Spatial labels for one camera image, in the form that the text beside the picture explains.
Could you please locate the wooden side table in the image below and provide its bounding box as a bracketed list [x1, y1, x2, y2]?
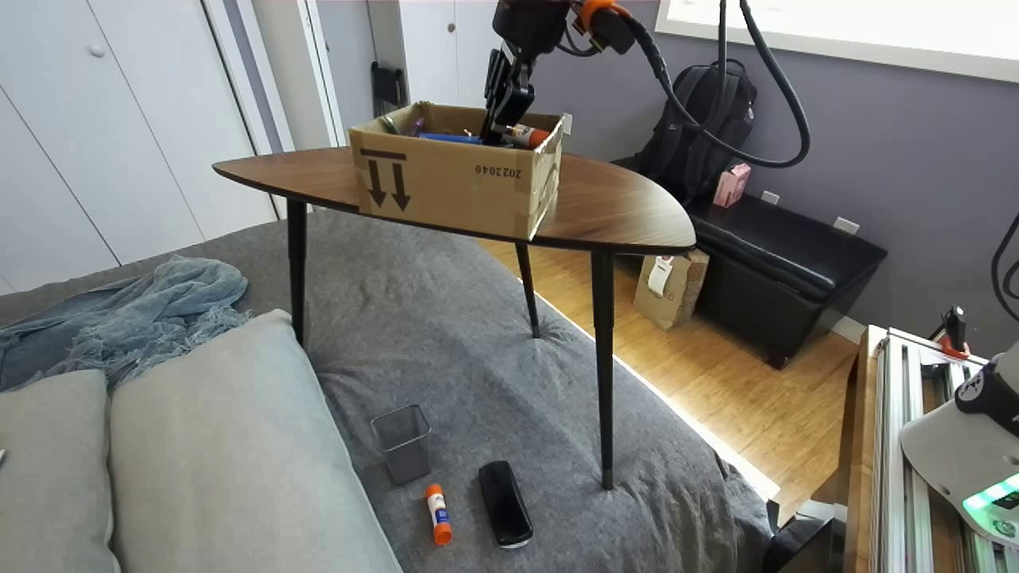
[214, 147, 695, 490]

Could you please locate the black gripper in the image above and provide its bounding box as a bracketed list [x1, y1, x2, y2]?
[482, 0, 575, 147]

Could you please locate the orange glue stick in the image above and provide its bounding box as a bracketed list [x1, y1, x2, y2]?
[423, 480, 452, 548]

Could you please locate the white wardrobe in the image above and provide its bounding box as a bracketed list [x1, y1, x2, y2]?
[0, 0, 348, 298]

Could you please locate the aluminium frame rail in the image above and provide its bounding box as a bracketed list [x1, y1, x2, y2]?
[840, 327, 1019, 573]

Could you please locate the grey bed mattress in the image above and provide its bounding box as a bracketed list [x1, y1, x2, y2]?
[0, 206, 777, 573]

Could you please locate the light grey cushion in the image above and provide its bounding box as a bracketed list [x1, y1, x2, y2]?
[0, 371, 120, 573]
[110, 313, 402, 573]

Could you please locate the black glasses case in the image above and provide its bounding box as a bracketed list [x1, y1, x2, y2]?
[478, 461, 532, 548]

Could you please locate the orange marker in box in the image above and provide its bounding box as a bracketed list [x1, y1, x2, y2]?
[509, 123, 552, 151]

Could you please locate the pink small object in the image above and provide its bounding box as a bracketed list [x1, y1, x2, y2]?
[714, 163, 752, 206]

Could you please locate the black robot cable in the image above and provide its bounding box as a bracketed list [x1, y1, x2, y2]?
[577, 0, 815, 173]

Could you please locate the black storage ottoman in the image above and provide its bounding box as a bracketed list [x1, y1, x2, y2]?
[690, 197, 885, 371]

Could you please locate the blue crumpled blanket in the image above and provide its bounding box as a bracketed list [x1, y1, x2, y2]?
[0, 255, 248, 391]

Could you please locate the small cardboard box on floor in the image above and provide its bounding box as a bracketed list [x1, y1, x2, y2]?
[634, 251, 712, 330]

